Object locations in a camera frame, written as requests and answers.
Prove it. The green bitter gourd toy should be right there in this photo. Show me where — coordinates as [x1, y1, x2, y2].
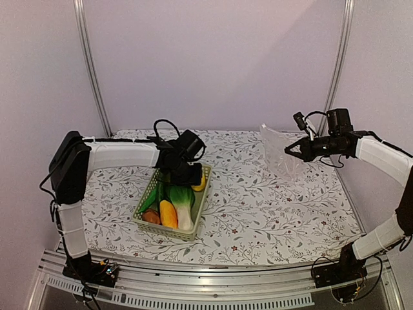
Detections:
[137, 187, 163, 213]

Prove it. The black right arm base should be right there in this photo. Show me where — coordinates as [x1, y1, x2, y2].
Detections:
[310, 260, 367, 288]

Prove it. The yellow lemon toy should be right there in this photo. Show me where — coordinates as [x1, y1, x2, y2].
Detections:
[191, 175, 207, 192]

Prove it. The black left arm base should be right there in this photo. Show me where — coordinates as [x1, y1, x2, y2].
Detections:
[63, 256, 119, 288]

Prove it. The orange yellow mango toy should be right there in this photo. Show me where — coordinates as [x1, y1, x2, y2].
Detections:
[159, 200, 178, 229]

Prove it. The left aluminium frame post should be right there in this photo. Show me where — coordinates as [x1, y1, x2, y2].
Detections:
[73, 0, 113, 137]

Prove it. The aluminium front rail frame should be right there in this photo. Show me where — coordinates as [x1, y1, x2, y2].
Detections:
[26, 248, 408, 309]

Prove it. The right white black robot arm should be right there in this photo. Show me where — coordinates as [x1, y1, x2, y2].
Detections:
[285, 129, 412, 282]

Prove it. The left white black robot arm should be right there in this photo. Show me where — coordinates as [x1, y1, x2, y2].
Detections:
[46, 130, 206, 280]

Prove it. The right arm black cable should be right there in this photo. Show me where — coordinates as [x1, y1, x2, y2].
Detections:
[303, 110, 328, 125]

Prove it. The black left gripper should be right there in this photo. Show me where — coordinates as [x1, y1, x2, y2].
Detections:
[166, 159, 202, 186]

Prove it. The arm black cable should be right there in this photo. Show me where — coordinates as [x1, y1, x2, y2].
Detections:
[153, 119, 183, 143]
[303, 110, 328, 125]

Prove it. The beige perforated plastic basket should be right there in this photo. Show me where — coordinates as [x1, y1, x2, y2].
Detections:
[132, 165, 212, 241]

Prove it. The brown bread roll toy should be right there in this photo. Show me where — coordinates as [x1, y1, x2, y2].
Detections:
[141, 209, 161, 225]

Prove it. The clear pink zip top bag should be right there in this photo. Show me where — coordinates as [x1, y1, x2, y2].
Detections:
[260, 124, 304, 181]

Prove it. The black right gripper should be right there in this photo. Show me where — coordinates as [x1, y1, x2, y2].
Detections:
[285, 134, 344, 162]

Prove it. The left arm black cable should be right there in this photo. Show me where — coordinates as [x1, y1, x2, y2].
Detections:
[153, 119, 183, 143]

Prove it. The floral white table mat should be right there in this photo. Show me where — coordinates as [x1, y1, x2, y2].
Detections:
[65, 130, 363, 265]

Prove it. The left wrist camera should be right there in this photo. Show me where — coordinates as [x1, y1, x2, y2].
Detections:
[176, 130, 204, 162]

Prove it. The green bok choy toy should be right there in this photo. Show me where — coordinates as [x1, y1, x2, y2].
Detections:
[166, 185, 195, 231]

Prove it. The aluminium frame post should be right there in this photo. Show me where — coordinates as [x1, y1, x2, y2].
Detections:
[73, 0, 113, 137]
[322, 0, 356, 112]

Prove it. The right aluminium frame post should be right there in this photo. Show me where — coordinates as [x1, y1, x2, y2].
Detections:
[322, 0, 356, 112]

